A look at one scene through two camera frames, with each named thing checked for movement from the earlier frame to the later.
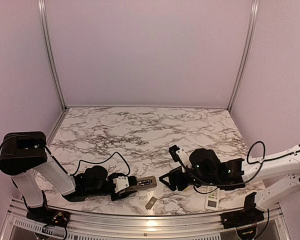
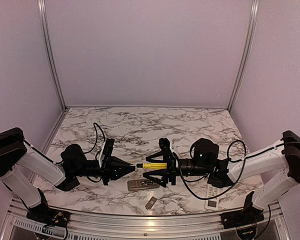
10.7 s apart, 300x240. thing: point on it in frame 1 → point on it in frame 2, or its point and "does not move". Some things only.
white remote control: (146, 182) does not move
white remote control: (212, 198) does not move
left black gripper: (123, 195) → (119, 173)
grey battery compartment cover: (150, 204) does not move
